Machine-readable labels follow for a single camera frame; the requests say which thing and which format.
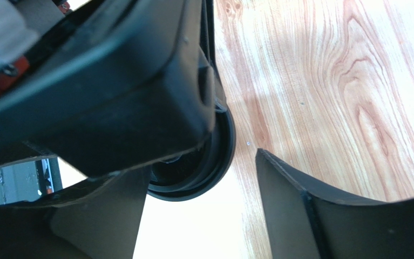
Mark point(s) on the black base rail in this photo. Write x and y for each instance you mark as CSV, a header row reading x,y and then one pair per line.
x,y
28,181

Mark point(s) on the single black cup lid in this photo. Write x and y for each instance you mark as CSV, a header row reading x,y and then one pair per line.
x,y
191,175

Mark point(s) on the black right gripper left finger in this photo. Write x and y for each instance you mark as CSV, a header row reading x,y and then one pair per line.
x,y
91,219

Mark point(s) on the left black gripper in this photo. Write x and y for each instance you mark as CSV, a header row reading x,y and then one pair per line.
x,y
116,85

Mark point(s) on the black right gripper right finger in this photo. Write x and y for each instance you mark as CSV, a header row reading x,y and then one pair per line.
x,y
307,218

